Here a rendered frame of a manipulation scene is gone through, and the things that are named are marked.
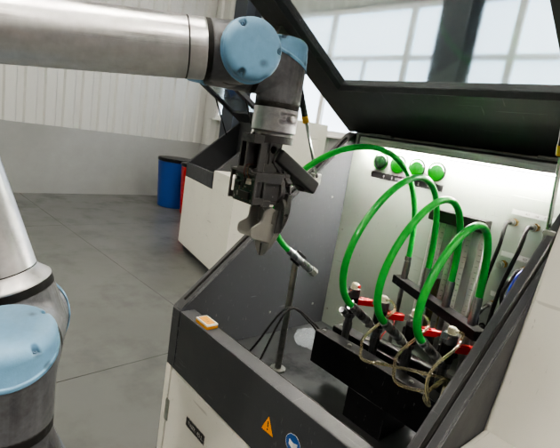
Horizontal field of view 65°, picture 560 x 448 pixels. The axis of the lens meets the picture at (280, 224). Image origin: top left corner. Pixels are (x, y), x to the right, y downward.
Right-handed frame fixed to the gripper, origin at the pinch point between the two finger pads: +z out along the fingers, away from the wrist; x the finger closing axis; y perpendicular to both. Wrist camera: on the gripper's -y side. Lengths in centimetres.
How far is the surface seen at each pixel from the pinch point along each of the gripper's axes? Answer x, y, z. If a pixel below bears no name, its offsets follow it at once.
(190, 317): -26.7, -3.4, 25.9
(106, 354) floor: -175, -44, 121
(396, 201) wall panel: -12, -57, -7
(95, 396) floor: -138, -25, 121
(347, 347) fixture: 4.3, -24.6, 22.9
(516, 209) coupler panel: 19, -57, -12
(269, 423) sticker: 5.9, -2.9, 33.3
